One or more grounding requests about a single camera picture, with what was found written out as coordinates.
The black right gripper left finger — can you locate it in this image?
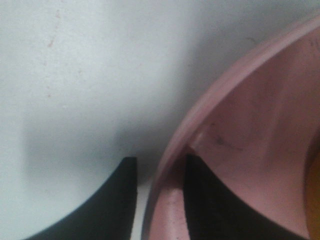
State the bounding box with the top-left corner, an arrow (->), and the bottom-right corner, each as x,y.
31,157 -> 138,240

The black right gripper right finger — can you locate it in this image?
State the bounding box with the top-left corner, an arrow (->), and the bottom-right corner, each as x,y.
183,154 -> 311,240

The pink round plate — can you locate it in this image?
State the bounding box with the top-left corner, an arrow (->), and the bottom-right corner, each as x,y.
141,14 -> 320,240

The toy hamburger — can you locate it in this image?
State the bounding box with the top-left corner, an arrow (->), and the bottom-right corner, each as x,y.
304,130 -> 320,240

